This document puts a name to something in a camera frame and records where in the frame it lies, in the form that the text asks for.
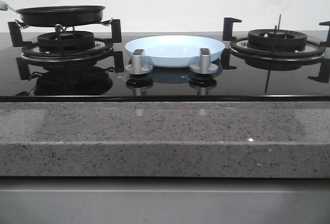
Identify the black frying pan mint handle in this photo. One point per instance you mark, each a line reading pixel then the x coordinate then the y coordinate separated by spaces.
pixel 66 16

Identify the light blue plate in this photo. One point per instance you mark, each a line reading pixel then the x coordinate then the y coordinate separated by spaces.
pixel 175 51

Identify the right silver stove knob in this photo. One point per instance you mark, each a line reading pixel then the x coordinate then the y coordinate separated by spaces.
pixel 204 66

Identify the black pan support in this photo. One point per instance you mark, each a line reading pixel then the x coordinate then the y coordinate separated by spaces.
pixel 313 53
pixel 65 61

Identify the left black pan support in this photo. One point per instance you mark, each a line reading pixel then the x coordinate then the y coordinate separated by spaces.
pixel 65 61

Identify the black glass gas cooktop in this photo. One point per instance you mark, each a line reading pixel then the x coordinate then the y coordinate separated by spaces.
pixel 237 79

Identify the right black pan support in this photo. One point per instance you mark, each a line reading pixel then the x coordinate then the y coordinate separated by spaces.
pixel 313 53

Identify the left silver stove knob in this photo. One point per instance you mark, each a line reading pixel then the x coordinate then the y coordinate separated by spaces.
pixel 138 65

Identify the grey cabinet front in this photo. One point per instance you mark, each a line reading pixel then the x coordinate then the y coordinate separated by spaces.
pixel 95 200

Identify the black burner head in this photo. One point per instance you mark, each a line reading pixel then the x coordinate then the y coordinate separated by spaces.
pixel 72 41
pixel 282 40

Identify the right black burner head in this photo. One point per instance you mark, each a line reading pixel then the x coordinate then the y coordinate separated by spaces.
pixel 282 40

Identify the silver stove knob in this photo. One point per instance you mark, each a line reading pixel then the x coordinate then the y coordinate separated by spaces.
pixel 138 65
pixel 204 66

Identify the left black burner head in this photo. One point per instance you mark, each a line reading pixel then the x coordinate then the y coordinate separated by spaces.
pixel 72 41

